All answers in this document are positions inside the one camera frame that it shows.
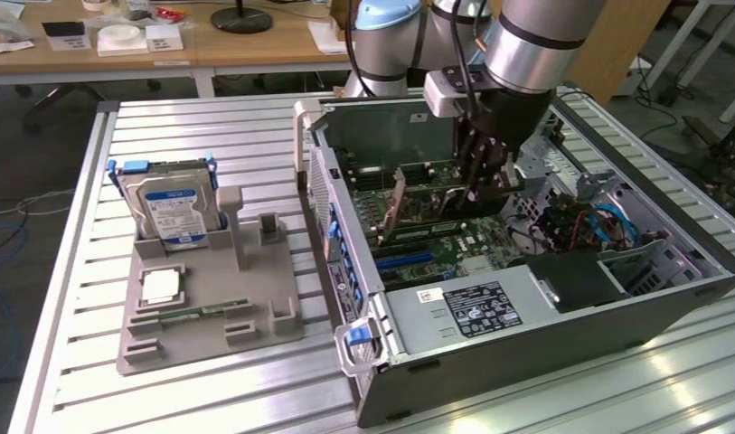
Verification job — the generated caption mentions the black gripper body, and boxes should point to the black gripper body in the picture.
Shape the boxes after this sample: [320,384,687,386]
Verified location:
[469,85,556,153]

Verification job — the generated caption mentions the Nvidia graphics card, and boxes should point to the Nvidia graphics card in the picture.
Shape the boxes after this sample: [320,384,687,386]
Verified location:
[377,165,472,241]

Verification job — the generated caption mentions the grey perforated disk bay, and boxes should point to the grey perforated disk bay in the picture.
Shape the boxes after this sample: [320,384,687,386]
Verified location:
[511,135,585,213]

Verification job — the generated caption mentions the green Dell motherboard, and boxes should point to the green Dell motherboard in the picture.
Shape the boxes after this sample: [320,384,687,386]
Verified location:
[340,151,531,293]

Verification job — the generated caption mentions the RAM stick with white label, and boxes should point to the RAM stick with white label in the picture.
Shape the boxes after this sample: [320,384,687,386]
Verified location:
[389,221,465,244]

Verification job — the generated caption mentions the blue expansion slot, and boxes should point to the blue expansion slot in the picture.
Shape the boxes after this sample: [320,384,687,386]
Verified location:
[375,251,435,269]

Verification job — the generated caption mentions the wooden cabinet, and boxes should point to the wooden cabinet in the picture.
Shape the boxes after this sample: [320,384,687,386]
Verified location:
[559,0,673,104]

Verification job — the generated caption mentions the grey power supply unit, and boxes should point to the grey power supply unit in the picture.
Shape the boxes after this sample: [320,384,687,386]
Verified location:
[383,264,561,358]

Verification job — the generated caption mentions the grey slanted disk bay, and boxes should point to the grey slanted disk bay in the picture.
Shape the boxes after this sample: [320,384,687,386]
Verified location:
[596,238,705,297]

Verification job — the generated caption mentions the white paper stack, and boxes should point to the white paper stack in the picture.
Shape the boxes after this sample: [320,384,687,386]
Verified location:
[308,20,351,56]

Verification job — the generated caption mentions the open black PC case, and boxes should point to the open black PC case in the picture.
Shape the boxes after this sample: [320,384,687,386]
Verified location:
[292,83,735,429]

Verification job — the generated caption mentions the wooden desk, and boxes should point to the wooden desk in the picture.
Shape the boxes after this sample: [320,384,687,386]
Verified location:
[0,0,199,87]
[191,0,525,87]

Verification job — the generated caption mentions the black round lamp base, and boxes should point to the black round lamp base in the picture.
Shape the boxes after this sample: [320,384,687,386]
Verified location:
[209,0,275,34]

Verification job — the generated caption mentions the grey parts rack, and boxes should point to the grey parts rack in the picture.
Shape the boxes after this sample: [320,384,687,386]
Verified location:
[113,185,305,379]

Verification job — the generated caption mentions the hard disk with blue carrier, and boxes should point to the hard disk with blue carrier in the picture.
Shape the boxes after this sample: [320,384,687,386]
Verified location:
[103,153,219,254]

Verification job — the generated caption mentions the green RAM stick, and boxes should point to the green RAM stick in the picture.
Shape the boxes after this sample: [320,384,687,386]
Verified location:
[152,303,239,321]

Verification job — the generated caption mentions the white labelled box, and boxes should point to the white labelled box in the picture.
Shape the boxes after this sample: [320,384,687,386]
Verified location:
[144,24,185,53]

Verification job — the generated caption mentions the CPU chip with silver lid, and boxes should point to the CPU chip with silver lid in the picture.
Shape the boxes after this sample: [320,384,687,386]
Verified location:
[137,272,184,307]

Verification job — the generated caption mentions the white box with round dish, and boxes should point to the white box with round dish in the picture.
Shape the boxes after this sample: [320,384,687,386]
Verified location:
[95,24,151,58]

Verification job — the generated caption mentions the black office chair base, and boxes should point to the black office chair base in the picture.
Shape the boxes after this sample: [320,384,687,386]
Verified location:
[13,80,107,135]

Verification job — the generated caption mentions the black and white box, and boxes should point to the black and white box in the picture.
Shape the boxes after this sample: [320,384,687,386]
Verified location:
[40,21,95,52]

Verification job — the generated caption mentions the clear plastic bag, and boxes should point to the clear plastic bag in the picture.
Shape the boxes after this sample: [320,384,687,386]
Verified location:
[0,0,28,42]

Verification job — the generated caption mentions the black power cable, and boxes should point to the black power cable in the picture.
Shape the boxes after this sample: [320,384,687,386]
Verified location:
[556,80,591,99]

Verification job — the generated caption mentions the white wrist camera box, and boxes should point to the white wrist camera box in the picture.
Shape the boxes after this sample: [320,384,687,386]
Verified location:
[424,66,487,119]

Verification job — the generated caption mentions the black wire bundle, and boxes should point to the black wire bundle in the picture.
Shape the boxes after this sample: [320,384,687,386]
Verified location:
[511,203,585,254]

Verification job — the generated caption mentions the red wire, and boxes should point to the red wire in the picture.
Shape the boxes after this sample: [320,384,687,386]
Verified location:
[568,211,592,250]

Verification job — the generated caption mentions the black camera cable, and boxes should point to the black camera cable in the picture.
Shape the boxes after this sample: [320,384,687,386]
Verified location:
[448,0,483,114]

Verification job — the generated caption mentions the blue wire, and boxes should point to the blue wire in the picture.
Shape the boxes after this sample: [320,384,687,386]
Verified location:
[585,203,640,250]

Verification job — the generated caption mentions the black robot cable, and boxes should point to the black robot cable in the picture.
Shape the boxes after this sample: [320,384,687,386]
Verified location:
[340,0,381,99]

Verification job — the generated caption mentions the white desk frame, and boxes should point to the white desk frame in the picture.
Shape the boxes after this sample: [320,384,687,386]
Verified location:
[637,0,735,123]

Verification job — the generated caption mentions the white floor cable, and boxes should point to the white floor cable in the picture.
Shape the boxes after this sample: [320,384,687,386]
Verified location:
[0,189,72,216]

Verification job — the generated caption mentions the blue floor cable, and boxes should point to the blue floor cable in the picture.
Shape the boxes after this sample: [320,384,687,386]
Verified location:
[0,216,31,390]

